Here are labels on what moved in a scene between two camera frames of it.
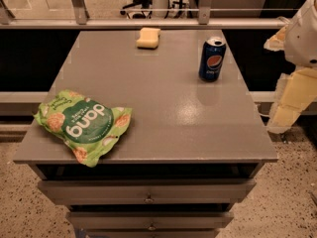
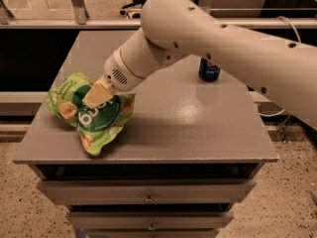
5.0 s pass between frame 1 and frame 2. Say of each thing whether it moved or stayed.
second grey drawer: stayed
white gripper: moved
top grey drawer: stayed
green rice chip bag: moved
